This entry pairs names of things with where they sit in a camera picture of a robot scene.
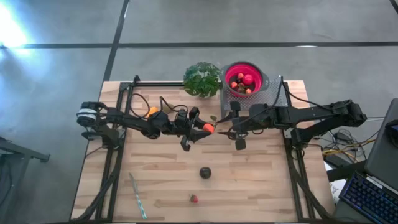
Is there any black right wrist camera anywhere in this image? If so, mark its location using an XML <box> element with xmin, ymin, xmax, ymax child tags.
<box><xmin>250</xmin><ymin>103</ymin><xmax>271</xmax><ymax>121</ymax></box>

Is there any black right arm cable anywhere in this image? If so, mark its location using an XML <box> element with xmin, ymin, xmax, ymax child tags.
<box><xmin>269</xmin><ymin>75</ymin><xmax>315</xmax><ymax>110</ymax></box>

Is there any white paper sheet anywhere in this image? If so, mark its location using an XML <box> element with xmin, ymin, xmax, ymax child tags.
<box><xmin>325</xmin><ymin>161</ymin><xmax>346</xmax><ymax>203</ymax></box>

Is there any grey laptop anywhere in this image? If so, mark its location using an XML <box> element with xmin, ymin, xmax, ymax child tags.
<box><xmin>363</xmin><ymin>98</ymin><xmax>398</xmax><ymax>187</ymax></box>

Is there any grey perforated metal shelf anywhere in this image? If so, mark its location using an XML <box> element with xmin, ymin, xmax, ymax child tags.
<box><xmin>220</xmin><ymin>73</ymin><xmax>289</xmax><ymax>121</ymax></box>

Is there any knife with teal handle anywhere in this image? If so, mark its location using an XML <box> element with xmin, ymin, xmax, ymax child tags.
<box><xmin>129</xmin><ymin>172</ymin><xmax>148</xmax><ymax>220</ymax></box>

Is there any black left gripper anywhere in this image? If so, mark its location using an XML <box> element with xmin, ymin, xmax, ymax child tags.
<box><xmin>172</xmin><ymin>106</ymin><xmax>216</xmax><ymax>152</ymax></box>

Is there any orange tangerine with leaf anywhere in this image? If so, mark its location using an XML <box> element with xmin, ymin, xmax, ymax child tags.
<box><xmin>202</xmin><ymin>115</ymin><xmax>218</xmax><ymax>135</ymax></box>

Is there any yellow cable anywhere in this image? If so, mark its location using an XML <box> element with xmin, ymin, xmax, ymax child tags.
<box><xmin>322</xmin><ymin>139</ymin><xmax>377</xmax><ymax>156</ymax></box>

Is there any black aluminium table frame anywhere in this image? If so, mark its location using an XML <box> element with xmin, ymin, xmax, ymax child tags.
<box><xmin>70</xmin><ymin>74</ymin><xmax>335</xmax><ymax>223</ymax></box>

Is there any red collapsible colander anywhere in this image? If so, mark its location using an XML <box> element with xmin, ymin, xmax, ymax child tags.
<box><xmin>221</xmin><ymin>60</ymin><xmax>271</xmax><ymax>99</ymax></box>

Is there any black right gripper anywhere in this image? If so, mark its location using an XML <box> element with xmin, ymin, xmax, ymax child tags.
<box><xmin>216</xmin><ymin>101</ymin><xmax>261</xmax><ymax>151</ymax></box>

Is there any backlit black keyboard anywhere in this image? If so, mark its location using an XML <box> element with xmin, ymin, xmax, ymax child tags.
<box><xmin>338</xmin><ymin>172</ymin><xmax>398</xmax><ymax>224</ymax></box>

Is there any green plant in white pot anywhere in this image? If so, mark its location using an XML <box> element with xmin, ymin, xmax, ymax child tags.
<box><xmin>183</xmin><ymin>62</ymin><xmax>223</xmax><ymax>99</ymax></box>

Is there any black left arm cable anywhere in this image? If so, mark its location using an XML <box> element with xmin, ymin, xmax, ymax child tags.
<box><xmin>128</xmin><ymin>92</ymin><xmax>189</xmax><ymax>121</ymax></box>

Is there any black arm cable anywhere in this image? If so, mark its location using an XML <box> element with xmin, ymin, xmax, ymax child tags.
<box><xmin>128</xmin><ymin>92</ymin><xmax>189</xmax><ymax>121</ymax></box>
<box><xmin>269</xmin><ymin>75</ymin><xmax>315</xmax><ymax>110</ymax></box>

